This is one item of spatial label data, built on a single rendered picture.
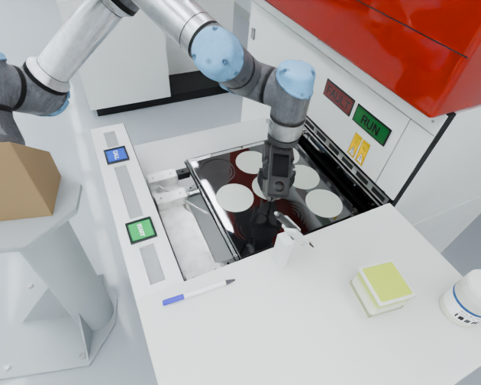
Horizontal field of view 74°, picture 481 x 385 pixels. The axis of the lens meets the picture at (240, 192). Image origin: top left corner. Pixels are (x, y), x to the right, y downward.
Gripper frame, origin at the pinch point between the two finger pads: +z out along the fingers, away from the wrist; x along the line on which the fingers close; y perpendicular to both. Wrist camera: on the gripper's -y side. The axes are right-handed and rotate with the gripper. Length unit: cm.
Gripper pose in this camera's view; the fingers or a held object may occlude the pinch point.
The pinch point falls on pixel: (271, 199)
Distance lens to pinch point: 84.7
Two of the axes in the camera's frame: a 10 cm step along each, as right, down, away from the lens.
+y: 0.3, -7.4, 6.8
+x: -10.0, -0.7, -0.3
